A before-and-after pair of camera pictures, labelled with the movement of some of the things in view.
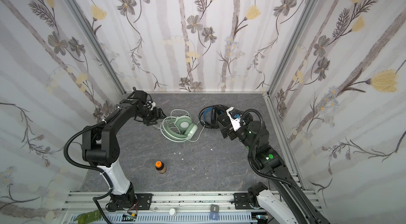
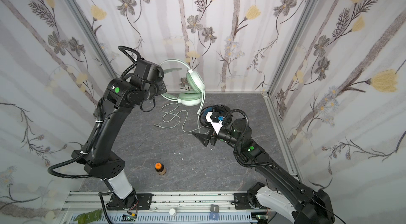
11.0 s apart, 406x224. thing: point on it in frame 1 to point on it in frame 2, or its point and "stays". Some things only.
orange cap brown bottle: x=160 y=167 stays
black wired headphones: x=209 y=115 stays
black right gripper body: x=222 y=121 to x=213 y=137
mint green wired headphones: x=179 y=127 to x=185 y=86
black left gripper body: x=153 y=114 to x=160 y=87
